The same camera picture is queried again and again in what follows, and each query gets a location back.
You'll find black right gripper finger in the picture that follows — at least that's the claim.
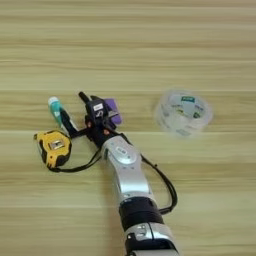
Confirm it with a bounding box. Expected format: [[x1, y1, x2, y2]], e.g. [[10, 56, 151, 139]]
[[59, 107, 82, 138], [105, 109, 121, 128]]

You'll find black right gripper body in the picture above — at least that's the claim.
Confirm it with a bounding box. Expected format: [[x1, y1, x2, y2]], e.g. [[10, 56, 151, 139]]
[[69, 114, 130, 150]]

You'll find teal white glue stick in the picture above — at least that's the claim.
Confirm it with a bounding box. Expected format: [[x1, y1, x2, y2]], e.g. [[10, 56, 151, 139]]
[[47, 96, 80, 136]]

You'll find clear tape roll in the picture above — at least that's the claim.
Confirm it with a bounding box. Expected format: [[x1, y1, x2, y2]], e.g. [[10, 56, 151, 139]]
[[153, 87, 214, 139]]

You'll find purple eraser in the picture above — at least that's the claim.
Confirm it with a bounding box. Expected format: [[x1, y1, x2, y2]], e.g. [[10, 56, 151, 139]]
[[102, 97, 124, 126]]

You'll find black box with white label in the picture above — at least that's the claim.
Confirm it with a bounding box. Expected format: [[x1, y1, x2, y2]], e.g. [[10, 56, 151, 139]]
[[84, 98, 112, 126]]

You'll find yellow black tape measure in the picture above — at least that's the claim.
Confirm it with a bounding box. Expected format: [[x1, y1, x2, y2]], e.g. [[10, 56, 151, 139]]
[[33, 129, 103, 174]]

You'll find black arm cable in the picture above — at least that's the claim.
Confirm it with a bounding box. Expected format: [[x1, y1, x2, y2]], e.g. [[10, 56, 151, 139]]
[[139, 153, 179, 215]]

